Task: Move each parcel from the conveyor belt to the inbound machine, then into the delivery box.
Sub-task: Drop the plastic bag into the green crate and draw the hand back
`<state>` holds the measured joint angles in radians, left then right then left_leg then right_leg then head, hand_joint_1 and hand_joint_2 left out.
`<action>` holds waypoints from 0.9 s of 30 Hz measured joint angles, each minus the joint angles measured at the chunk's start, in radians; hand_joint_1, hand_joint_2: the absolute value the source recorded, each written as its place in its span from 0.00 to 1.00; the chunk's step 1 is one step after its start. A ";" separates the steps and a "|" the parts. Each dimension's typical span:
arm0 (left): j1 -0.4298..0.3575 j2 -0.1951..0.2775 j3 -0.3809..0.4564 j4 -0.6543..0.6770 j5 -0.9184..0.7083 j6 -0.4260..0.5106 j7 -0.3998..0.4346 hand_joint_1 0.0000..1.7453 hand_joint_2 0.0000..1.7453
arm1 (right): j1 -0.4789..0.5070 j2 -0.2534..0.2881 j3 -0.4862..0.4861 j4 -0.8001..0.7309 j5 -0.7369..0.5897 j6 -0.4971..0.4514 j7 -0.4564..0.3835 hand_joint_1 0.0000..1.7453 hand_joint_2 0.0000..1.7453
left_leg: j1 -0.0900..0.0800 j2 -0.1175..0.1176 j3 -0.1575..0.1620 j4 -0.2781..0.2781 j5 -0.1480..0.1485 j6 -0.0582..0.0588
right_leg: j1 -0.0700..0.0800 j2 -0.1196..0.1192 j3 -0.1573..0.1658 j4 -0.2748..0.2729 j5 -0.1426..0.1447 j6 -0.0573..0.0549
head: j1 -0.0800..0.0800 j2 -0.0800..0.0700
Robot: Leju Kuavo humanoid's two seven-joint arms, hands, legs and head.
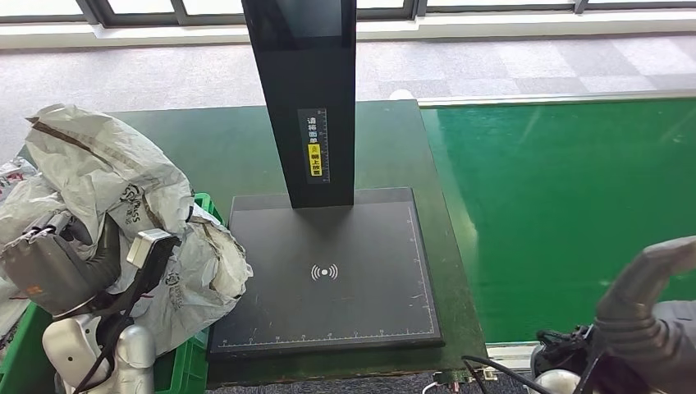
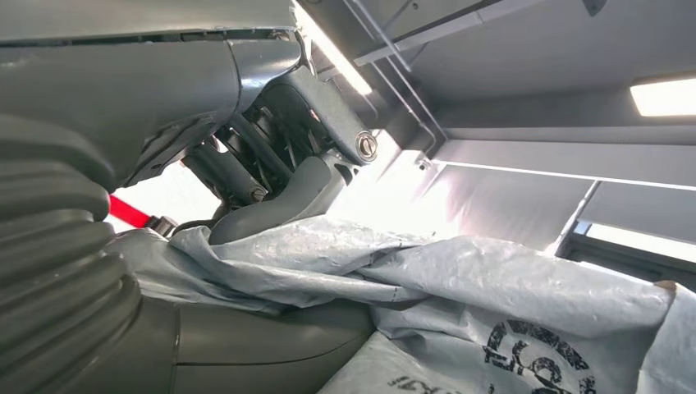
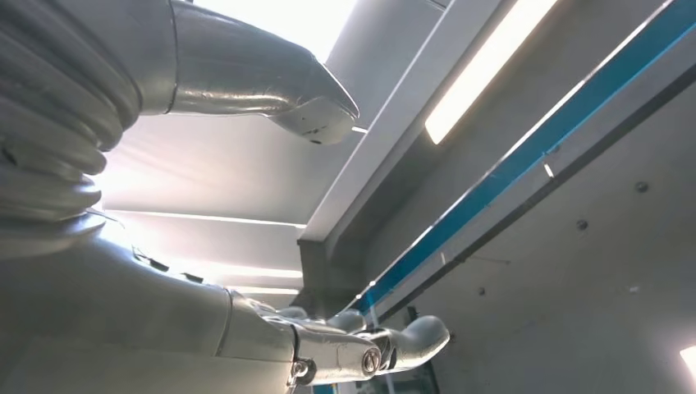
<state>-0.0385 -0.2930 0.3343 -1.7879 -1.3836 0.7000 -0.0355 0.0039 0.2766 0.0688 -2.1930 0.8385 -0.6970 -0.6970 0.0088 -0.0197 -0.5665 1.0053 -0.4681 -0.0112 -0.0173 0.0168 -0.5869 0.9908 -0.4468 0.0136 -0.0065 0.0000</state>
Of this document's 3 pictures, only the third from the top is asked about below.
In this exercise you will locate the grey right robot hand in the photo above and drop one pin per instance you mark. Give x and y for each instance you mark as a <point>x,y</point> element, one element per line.
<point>136,326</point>

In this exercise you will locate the ceiling strip light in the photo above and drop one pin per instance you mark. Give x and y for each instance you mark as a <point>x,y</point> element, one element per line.
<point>484,65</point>
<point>689,361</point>

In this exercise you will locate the blue ceiling rail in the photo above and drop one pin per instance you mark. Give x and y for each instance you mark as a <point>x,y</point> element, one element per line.
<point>522,158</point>

